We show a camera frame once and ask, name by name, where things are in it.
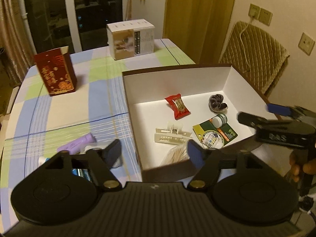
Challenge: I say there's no brown cardboard storage box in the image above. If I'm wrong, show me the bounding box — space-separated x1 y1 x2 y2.
123 64 285 182

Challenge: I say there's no dark scrunchie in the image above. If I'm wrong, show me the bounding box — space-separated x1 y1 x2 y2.
208 94 228 113

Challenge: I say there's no wall socket pair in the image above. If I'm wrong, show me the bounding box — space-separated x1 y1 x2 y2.
248 4 273 26

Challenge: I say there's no clear floss pick box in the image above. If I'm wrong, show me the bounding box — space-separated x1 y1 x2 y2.
80 144 123 169

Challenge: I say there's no white product box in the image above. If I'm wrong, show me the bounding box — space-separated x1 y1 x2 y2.
107 19 155 60

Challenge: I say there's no blue cream tube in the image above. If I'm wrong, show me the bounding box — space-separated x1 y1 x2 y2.
47 155 92 182

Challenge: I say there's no checkered tablecloth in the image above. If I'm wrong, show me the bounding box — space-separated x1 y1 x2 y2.
1 39 192 231

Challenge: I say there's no wooden door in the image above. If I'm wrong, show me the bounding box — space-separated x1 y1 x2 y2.
163 0 235 64

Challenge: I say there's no white hair clip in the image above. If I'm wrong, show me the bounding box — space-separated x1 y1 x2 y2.
154 121 192 145

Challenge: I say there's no white power cable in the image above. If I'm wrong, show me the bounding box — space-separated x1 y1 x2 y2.
238 16 256 73

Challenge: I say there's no person right hand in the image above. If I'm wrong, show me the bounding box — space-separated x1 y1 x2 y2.
289 150 316 182

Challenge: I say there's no purple cream tube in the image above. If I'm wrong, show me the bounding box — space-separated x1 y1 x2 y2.
57 133 96 155

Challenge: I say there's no quilted chair cushion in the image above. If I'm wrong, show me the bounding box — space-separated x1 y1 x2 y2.
219 21 290 97

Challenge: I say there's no red snack packet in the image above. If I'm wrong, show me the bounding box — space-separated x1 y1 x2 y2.
165 94 191 120

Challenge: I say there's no cotton swab pack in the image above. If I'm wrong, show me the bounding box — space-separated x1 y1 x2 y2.
161 143 190 166

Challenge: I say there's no brown curtain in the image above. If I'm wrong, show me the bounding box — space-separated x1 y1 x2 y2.
1 0 34 81

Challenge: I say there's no green card packet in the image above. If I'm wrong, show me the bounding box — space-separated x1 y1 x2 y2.
193 119 238 149

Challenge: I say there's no red gift box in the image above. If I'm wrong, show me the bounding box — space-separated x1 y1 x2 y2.
34 46 77 96

